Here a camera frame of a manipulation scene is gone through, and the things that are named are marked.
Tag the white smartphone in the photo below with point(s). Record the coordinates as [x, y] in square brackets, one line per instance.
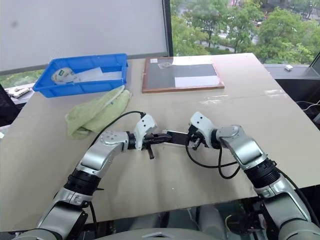
[177, 138]

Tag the white paper sheet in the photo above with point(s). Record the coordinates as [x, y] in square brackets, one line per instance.
[192, 60]
[197, 82]

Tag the grey rounded shape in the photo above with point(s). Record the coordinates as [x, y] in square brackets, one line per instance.
[212, 221]

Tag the small white box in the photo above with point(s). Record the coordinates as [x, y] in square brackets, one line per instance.
[288, 67]

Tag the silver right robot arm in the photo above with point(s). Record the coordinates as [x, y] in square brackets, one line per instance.
[250, 150]

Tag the translucent white plastic sheet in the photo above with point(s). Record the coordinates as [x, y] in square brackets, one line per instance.
[92, 73]

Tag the white power strip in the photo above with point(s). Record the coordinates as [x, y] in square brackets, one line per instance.
[17, 92]

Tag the white tape roll green label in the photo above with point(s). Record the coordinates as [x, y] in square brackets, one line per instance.
[61, 75]

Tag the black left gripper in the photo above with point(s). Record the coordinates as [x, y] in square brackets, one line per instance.
[148, 141]

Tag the grey robot torso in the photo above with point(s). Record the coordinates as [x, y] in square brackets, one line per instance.
[162, 235]

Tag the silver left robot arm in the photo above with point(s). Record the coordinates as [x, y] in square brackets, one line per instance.
[100, 155]

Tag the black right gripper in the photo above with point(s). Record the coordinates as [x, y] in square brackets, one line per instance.
[200, 137]

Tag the green terry towel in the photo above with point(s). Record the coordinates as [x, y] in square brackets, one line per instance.
[95, 112]

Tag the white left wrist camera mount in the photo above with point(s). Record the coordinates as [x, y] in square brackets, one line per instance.
[145, 125]

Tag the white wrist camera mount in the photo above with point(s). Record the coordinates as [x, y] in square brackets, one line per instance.
[145, 125]
[202, 122]

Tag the white roller blind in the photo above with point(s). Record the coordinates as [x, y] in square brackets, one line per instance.
[82, 25]

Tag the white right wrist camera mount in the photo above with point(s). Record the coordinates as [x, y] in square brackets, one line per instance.
[202, 122]

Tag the crumpled clear plastic wrapper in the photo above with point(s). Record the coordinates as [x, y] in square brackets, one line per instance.
[165, 65]

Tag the black mesh chair back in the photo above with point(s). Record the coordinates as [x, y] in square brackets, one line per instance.
[7, 105]

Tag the blue plastic bin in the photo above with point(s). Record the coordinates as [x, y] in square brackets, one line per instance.
[75, 91]

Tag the dark side desk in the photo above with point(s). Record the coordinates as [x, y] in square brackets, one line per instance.
[300, 82]

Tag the black window frame post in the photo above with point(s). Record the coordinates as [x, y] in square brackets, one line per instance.
[167, 25]

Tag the wood-framed blackboard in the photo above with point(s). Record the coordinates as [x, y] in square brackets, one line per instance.
[160, 80]

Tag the small white label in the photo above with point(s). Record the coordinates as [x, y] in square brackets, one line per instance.
[153, 60]

